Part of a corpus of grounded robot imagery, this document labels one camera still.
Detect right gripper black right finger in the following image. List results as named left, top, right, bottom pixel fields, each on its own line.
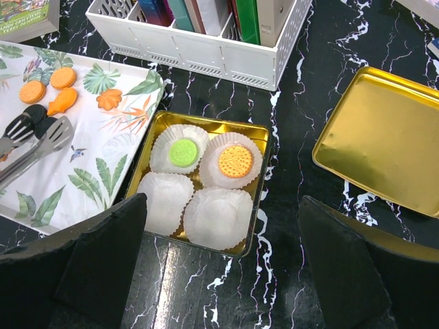
left=298, top=195, right=438, bottom=328

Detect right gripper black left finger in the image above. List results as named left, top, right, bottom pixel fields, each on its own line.
left=1, top=193, right=147, bottom=328

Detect metal serving tongs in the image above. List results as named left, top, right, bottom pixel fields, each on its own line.
left=0, top=114, right=75, bottom=191

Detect gold cookie tin base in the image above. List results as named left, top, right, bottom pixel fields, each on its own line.
left=125, top=111, right=270, bottom=257

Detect green sandwich cookie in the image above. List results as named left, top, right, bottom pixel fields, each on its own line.
left=169, top=138, right=198, bottom=168

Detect orange round patterned cookie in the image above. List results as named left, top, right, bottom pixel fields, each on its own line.
left=217, top=145, right=253, bottom=178

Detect black sandwich cookie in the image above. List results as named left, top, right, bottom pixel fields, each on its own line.
left=34, top=117, right=57, bottom=140
left=23, top=104, right=47, bottom=125

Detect white paper cup front left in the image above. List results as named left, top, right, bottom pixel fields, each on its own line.
left=137, top=171, right=194, bottom=236

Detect white paper cup back left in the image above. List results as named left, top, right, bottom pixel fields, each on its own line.
left=150, top=124, right=210, bottom=174

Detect gold tin lid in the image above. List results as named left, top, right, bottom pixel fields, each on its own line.
left=312, top=66, right=438, bottom=217

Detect white paper cup back right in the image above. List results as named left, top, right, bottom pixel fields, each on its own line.
left=199, top=132, right=263, bottom=188

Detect floral patterned serving tray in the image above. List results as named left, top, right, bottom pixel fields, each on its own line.
left=1, top=42, right=164, bottom=234

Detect orange shell shaped cookie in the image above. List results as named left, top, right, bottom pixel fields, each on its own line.
left=96, top=88, right=122, bottom=111

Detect orange fish shaped cookie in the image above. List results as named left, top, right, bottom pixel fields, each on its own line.
left=47, top=87, right=78, bottom=116

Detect orange round sandwich cookie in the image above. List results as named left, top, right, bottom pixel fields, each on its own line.
left=50, top=67, right=77, bottom=90

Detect blue landscape cover book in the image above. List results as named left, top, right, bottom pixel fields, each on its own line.
left=427, top=38, right=439, bottom=60

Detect white desk file organizer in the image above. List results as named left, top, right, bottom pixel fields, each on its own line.
left=86, top=1, right=312, bottom=91

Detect green treehouse paperback book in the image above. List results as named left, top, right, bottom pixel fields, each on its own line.
left=1, top=0, right=60, bottom=43

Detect floral cover paperback book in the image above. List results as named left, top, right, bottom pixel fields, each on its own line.
left=397, top=0, right=438, bottom=27

